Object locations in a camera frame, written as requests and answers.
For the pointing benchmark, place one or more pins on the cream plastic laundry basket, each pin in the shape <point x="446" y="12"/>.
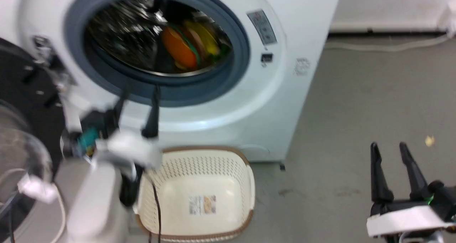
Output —
<point x="213" y="179"/>

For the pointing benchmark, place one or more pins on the black round washer door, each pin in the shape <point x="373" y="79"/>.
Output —
<point x="25" y="89"/>

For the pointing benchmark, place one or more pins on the printed basket label sticker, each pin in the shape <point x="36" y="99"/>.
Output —
<point x="202" y="204"/>

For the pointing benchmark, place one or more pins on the white front-load washing machine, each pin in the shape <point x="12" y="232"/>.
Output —
<point x="270" y="104"/>

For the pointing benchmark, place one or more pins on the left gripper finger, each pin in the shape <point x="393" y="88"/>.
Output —
<point x="153" y="111"/>
<point x="121" y="106"/>

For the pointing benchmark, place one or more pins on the orange yellow clothes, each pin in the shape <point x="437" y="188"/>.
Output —
<point x="181" y="48"/>

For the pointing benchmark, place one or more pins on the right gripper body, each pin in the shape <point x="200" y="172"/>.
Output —
<point x="413" y="214"/>

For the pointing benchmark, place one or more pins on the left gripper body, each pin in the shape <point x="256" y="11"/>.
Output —
<point x="130" y="148"/>

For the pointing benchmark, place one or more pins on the small yellow floor scrap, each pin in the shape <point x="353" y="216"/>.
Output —
<point x="430" y="140"/>

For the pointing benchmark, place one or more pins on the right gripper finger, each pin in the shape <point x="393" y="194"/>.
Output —
<point x="378" y="175"/>
<point x="413" y="171"/>

